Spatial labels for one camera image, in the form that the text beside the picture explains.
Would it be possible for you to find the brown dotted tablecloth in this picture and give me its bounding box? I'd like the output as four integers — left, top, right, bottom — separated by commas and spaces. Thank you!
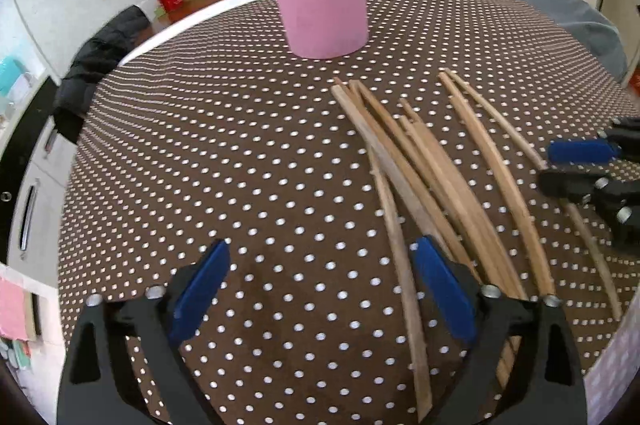
57, 0, 640, 425

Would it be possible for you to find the pile of wooden chopsticks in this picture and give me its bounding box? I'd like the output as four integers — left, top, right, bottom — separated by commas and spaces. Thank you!
331, 69, 623, 423

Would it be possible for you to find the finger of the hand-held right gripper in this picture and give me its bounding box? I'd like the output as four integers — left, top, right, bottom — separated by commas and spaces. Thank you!
547, 116, 640, 166
537, 169, 640, 252

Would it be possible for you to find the grey cloth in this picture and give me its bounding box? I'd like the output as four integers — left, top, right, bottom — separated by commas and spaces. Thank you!
477, 0, 630, 83

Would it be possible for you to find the black jacket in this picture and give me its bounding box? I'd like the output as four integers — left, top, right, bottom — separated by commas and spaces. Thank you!
52, 4, 152, 145

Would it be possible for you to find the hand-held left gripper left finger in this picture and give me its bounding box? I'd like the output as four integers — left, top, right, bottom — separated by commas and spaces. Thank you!
57, 239, 232, 425

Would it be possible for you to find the pink towel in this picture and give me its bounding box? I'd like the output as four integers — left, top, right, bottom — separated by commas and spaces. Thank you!
0, 277, 31, 341

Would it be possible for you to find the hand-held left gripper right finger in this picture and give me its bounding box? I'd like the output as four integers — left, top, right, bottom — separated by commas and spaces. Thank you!
409, 235, 588, 425

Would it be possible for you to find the black and white cabinet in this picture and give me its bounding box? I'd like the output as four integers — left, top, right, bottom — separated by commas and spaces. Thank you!
0, 70, 83, 291

